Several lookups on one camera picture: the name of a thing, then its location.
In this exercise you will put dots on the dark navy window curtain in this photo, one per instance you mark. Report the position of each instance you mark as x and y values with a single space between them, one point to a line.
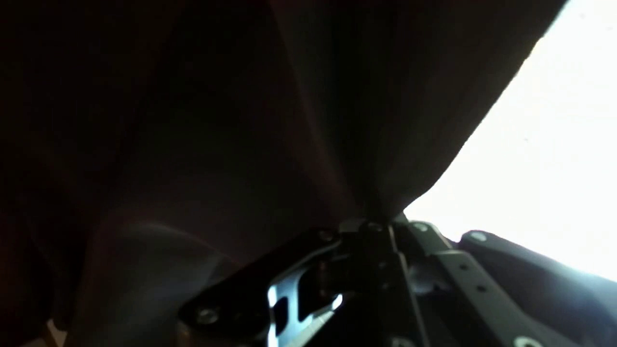
256 98

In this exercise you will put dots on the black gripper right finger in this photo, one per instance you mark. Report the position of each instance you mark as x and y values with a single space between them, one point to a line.
449 283

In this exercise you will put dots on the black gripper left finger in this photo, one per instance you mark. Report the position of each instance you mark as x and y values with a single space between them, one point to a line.
320 248

